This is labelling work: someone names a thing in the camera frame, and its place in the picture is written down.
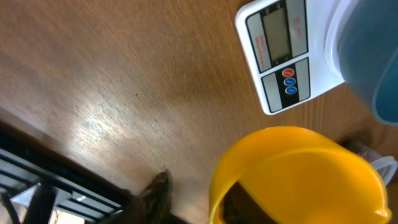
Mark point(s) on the white digital kitchen scale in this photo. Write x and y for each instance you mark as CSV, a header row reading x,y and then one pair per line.
x,y
291,48

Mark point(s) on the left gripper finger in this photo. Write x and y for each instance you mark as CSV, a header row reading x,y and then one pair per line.
x,y
151,206

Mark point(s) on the blue plastic bowl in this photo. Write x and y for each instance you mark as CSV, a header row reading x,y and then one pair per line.
x,y
367,52

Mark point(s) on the yellow plastic measuring scoop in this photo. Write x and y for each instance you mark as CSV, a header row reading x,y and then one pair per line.
x,y
288,174

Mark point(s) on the clear plastic container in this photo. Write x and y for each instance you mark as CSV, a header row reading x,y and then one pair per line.
x,y
386,166

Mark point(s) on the black metal table frame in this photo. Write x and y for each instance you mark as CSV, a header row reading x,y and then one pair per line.
x,y
54,182

